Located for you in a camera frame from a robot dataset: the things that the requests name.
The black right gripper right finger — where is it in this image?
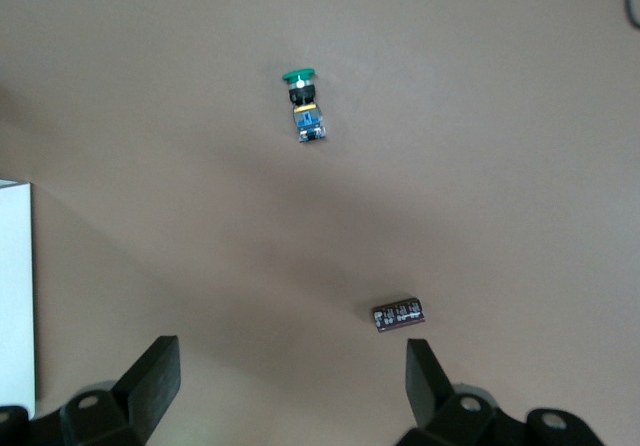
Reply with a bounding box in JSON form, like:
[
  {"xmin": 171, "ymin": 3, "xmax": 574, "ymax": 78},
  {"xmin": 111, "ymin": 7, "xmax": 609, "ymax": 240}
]
[{"xmin": 394, "ymin": 338, "xmax": 526, "ymax": 446}]

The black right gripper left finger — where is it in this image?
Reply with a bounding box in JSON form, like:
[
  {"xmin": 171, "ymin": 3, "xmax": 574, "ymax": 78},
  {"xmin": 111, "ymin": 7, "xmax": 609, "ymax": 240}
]
[{"xmin": 59, "ymin": 334, "xmax": 181, "ymax": 446}]

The green push button switch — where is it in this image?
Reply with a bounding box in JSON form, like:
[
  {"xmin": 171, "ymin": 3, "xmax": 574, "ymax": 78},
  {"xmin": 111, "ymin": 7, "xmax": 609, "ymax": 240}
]
[{"xmin": 280, "ymin": 67, "xmax": 329, "ymax": 146}]

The white drawer cabinet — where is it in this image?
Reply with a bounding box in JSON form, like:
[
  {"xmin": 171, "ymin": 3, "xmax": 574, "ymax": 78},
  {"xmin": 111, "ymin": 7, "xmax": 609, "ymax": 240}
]
[{"xmin": 0, "ymin": 179, "xmax": 38, "ymax": 417}]

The black cylindrical capacitor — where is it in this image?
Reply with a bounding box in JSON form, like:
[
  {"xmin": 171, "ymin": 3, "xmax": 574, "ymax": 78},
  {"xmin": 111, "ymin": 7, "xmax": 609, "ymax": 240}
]
[{"xmin": 371, "ymin": 299, "xmax": 428, "ymax": 336}]

